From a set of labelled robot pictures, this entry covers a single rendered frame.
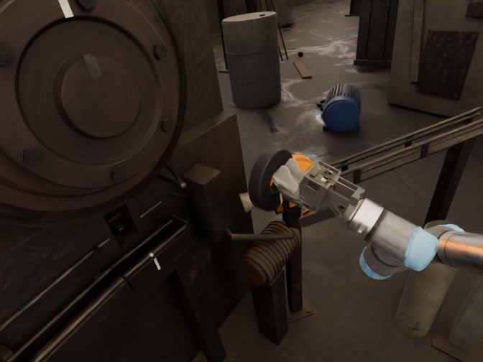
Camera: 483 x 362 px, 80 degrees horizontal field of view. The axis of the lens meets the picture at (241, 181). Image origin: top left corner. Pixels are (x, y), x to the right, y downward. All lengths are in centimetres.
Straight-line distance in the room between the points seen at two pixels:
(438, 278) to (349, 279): 49
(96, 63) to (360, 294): 135
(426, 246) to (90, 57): 61
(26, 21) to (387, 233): 62
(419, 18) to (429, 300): 227
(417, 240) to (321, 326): 86
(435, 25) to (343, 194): 245
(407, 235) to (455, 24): 243
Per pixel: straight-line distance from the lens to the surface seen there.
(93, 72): 47
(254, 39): 318
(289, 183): 65
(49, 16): 46
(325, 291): 149
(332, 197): 63
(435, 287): 119
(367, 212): 61
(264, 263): 92
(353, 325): 142
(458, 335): 143
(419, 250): 62
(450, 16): 293
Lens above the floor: 123
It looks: 35 degrees down
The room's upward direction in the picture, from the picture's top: 9 degrees counter-clockwise
